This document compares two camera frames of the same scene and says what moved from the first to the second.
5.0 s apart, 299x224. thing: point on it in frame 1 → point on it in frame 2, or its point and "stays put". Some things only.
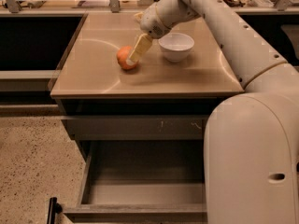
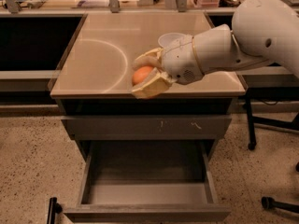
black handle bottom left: (54, 208) stays put
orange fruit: (122, 55) → (140, 74)
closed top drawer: (137, 127) stays put
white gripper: (150, 22) → (179, 61)
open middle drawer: (141, 181) stays put
